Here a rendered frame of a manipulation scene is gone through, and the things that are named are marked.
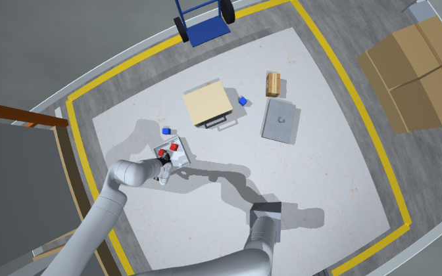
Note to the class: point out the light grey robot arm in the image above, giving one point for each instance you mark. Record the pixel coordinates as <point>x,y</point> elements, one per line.
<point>104,213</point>

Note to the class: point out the blue block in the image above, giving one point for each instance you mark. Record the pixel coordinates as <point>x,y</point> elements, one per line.
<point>166,131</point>
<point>242,101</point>

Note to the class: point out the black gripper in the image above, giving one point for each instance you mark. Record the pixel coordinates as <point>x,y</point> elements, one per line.
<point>164,159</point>

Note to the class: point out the grey metal lid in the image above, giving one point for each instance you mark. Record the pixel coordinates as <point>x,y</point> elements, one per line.
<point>279,121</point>

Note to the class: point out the brown cardboard box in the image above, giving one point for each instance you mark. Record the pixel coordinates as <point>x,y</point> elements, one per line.
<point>272,85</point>

